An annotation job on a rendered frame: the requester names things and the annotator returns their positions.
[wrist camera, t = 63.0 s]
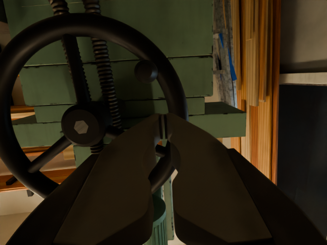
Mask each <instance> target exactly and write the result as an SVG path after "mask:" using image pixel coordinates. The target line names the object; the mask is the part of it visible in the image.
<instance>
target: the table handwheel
mask: <svg viewBox="0 0 327 245"><path fill-rule="evenodd" d="M76 37H94V38H99V39H103V40H107V41H110V42H112V43H115V44H117V45H119V46H121V47H123V48H125V49H127V50H128V51H130V52H131V53H133V54H134V55H135V56H137V57H138V58H139V59H140V60H141V61H142V60H149V61H151V62H153V63H154V64H155V65H156V67H157V69H158V75H157V78H156V79H157V81H158V83H159V84H160V86H161V88H162V91H163V93H164V96H165V99H166V103H167V107H168V112H169V113H173V114H175V115H177V116H179V117H180V118H182V119H184V120H186V121H188V122H189V115H188V106H187V100H186V96H185V93H184V90H183V87H182V84H181V81H180V79H179V77H178V75H177V73H176V71H175V69H174V68H173V66H172V64H171V63H170V61H169V60H168V59H167V57H166V56H165V55H164V53H163V52H162V51H161V50H160V49H159V48H158V47H157V46H156V45H155V44H154V43H153V42H152V41H151V40H150V39H148V38H147V37H146V36H145V35H143V34H142V33H141V32H139V31H137V30H136V29H134V28H132V27H131V26H129V25H127V24H125V23H123V22H120V21H118V20H115V19H113V18H109V17H106V16H102V15H96V14H88V13H69V14H61V15H57V16H52V17H48V18H45V19H43V20H40V21H38V22H36V23H34V24H32V25H30V26H28V27H27V28H25V29H24V30H22V31H21V32H20V33H18V34H17V35H16V36H15V37H14V38H13V39H12V40H11V41H10V42H9V43H8V44H7V45H6V46H5V47H4V49H3V50H2V51H1V53H0V158H1V160H2V161H3V163H4V164H5V166H6V167H7V168H8V170H9V171H10V172H11V173H12V174H13V175H14V177H15V178H16V179H17V180H18V181H19V182H21V183H22V184H23V185H24V186H25V187H26V188H28V189H29V190H30V191H32V192H33V193H35V194H36V195H38V196H40V197H41V198H43V199H45V198H46V197H47V196H48V195H49V194H50V193H51V192H52V191H53V190H54V189H55V188H56V187H58V186H59V185H60V184H58V183H56V182H54V181H52V180H51V179H49V178H48V177H47V176H45V175H44V174H43V173H42V172H41V171H39V170H40V169H41V168H42V167H43V166H45V165H46V164H47V163H48V162H49V161H51V160H52V159H53V158H54V157H55V156H57V155H58V154H59V153H61V152H62V151H63V150H65V149H66V148H67V147H69V146H70V145H71V144H75V145H77V146H81V147H90V146H93V145H95V144H97V143H98V142H99V141H100V140H101V139H102V138H103V137H104V136H106V137H108V138H111V139H115V138H116V137H118V136H119V135H120V134H122V133H123V132H124V130H121V129H119V128H117V127H114V126H112V123H113V119H112V115H111V112H110V110H109V109H108V108H107V107H106V106H105V104H102V103H100V102H96V101H90V97H89V93H88V89H87V85H86V81H85V77H84V73H83V69H82V64H81V59H80V54H79V49H78V44H77V39H76ZM59 40H63V42H64V46H65V50H66V54H67V58H68V62H69V66H70V70H71V74H72V79H73V86H74V91H75V95H76V100H77V103H78V104H77V105H73V106H71V107H70V108H68V109H67V110H66V111H65V112H64V114H63V116H62V119H61V128H62V131H63V134H64V136H62V137H61V138H60V139H59V140H58V141H57V142H56V143H54V144H53V145H52V146H51V147H50V148H49V149H47V150H46V151H45V152H44V153H42V154H41V155H40V156H38V157H37V158H36V159H34V160H33V161H32V162H31V161H30V160H29V159H28V158H27V156H26V155H25V153H24V152H23V150H22V148H21V146H20V144H19V142H18V140H17V138H16V135H15V132H14V129H13V125H12V120H11V96H12V91H13V87H14V84H15V81H16V79H17V76H18V74H19V73H20V71H21V69H22V68H23V66H24V65H25V64H26V62H27V61H28V60H29V59H30V58H31V57H32V56H33V55H34V54H35V53H36V52H38V51H39V50H40V49H42V48H44V47H45V46H47V45H49V44H51V43H53V42H56V41H59ZM155 151H156V156H158V157H160V159H159V161H158V162H157V164H156V166H155V167H154V168H153V169H152V171H151V172H150V174H149V176H148V179H149V181H150V184H151V191H152V194H153V193H154V192H155V191H157V190H158V189H159V188H160V187H161V186H162V185H163V184H164V183H165V182H166V181H167V180H168V179H169V178H170V176H171V175H172V174H173V172H174V171H175V167H174V166H173V165H172V164H171V149H170V142H169V141H168V140H167V143H166V146H165V147H164V146H161V145H159V144H157V145H156V147H155Z"/></svg>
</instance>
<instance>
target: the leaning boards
mask: <svg viewBox="0 0 327 245"><path fill-rule="evenodd" d="M231 15H232V30H233V46H234V61H235V73H236V77H237V80H236V98H237V108H238V109H240V110H242V111H245V112H246V113H247V117H246V136H245V137H232V138H231V148H235V149H236V150H237V151H238V152H239V153H240V154H241V155H242V156H244V157H245V158H246V159H247V160H248V161H249V162H250V163H251V164H252V165H253V166H255V167H256V168H257V169H258V170H259V171H260V172H261V173H263V174H264V175H265V176H266V177H267V178H268V179H269V180H270V181H272V182H273V183H274V184H275V185H277V153H278V110H279V67H280V25H281V0H231Z"/></svg>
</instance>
